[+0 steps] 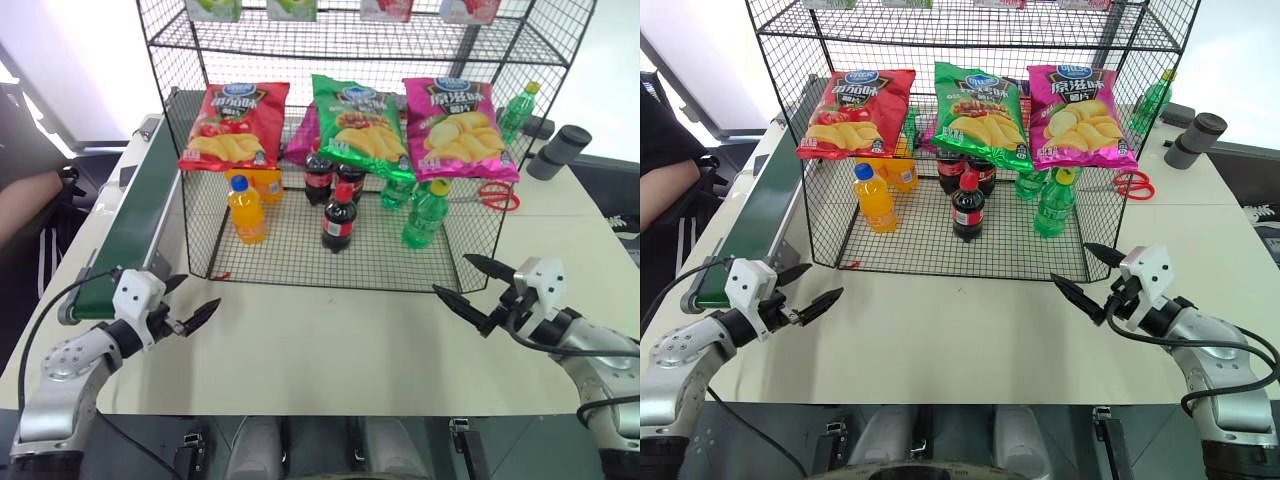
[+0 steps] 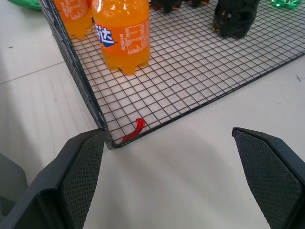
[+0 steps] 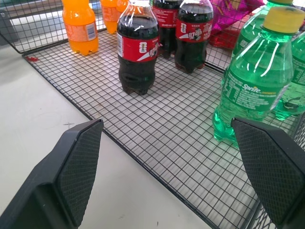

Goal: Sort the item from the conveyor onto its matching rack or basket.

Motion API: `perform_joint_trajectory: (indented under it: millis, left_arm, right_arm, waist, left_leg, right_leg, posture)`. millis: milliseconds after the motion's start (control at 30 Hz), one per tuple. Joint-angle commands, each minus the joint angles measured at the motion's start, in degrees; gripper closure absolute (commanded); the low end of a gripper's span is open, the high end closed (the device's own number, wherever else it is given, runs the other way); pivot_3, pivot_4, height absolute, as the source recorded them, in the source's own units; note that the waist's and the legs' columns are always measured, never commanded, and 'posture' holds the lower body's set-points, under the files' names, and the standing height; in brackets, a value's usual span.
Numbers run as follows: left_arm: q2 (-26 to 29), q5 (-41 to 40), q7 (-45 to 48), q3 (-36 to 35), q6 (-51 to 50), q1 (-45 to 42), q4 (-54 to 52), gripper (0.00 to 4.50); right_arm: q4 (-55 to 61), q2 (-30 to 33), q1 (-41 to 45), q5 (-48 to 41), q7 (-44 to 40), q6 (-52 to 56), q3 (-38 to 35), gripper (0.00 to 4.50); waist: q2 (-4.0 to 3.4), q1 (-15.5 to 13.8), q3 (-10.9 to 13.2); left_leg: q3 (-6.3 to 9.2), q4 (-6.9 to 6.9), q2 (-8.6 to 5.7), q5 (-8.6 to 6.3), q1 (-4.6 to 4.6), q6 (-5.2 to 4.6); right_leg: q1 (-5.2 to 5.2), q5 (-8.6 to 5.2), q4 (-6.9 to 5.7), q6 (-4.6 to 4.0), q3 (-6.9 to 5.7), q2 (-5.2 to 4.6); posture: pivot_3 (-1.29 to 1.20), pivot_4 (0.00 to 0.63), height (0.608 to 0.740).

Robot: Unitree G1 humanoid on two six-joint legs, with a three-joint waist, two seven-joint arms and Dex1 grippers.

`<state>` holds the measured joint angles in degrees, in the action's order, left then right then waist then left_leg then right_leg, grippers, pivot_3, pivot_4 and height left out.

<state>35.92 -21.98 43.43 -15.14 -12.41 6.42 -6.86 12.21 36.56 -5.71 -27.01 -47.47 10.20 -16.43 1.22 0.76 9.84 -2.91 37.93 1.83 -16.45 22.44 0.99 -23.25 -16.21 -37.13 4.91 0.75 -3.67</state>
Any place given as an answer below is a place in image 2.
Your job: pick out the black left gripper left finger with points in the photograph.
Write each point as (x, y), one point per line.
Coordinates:
(71, 181)

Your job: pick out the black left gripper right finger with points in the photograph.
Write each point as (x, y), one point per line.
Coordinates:
(269, 176)

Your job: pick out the green object corner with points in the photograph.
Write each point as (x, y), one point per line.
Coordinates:
(25, 3)

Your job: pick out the grey object at edge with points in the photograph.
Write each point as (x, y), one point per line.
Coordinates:
(10, 181)

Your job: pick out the red plastic scrap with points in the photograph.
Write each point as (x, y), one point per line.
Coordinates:
(137, 131)

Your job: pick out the orange Fanta soda bottle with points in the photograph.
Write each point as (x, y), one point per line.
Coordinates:
(75, 17)
(124, 35)

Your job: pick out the dark cola bottle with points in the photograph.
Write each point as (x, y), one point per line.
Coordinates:
(166, 4)
(234, 17)

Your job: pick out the green plastic bottle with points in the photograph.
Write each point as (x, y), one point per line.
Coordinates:
(288, 3)

